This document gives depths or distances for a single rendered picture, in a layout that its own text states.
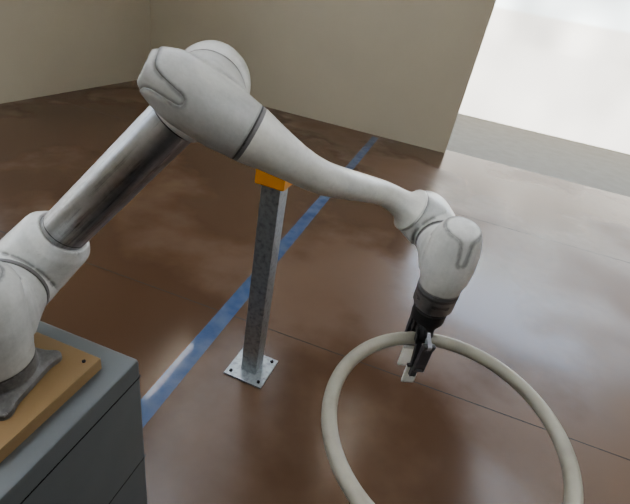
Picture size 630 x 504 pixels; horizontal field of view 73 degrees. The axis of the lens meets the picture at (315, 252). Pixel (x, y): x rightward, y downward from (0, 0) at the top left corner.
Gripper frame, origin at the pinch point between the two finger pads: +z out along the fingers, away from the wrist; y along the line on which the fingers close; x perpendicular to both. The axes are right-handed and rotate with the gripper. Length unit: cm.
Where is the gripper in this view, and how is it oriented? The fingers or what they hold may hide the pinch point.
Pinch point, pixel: (408, 364)
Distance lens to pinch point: 112.4
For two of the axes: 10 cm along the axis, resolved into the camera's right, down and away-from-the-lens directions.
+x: 9.9, 1.0, 0.9
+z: -1.3, 8.0, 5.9
